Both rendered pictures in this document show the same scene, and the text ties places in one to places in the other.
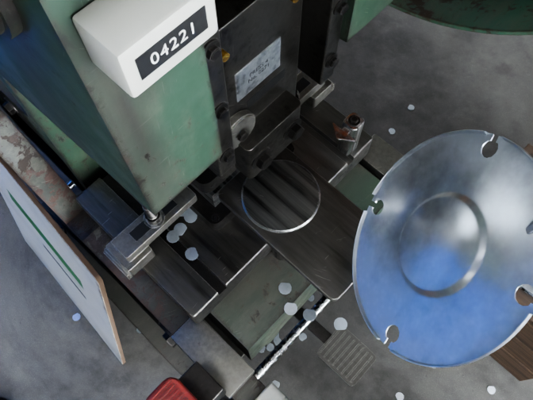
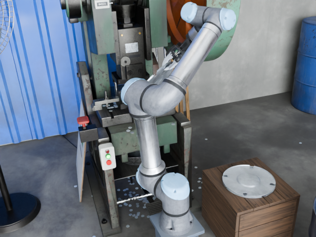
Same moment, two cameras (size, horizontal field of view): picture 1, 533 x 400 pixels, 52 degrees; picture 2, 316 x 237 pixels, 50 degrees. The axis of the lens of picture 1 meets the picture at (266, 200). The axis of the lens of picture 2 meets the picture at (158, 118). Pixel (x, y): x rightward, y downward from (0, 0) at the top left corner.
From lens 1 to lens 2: 1.54 m
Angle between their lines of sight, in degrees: 44
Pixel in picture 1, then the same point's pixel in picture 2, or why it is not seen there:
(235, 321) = (112, 129)
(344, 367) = (152, 211)
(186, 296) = (103, 115)
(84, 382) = (64, 202)
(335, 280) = not seen: hidden behind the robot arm
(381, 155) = (179, 115)
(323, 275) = not seen: hidden behind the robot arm
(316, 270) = not seen: hidden behind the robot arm
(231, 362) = (104, 135)
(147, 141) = (99, 31)
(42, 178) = (88, 96)
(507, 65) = (290, 167)
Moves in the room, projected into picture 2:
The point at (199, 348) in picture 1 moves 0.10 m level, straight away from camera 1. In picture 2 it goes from (99, 131) to (97, 123)
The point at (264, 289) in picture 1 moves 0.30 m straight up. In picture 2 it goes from (124, 126) to (119, 76)
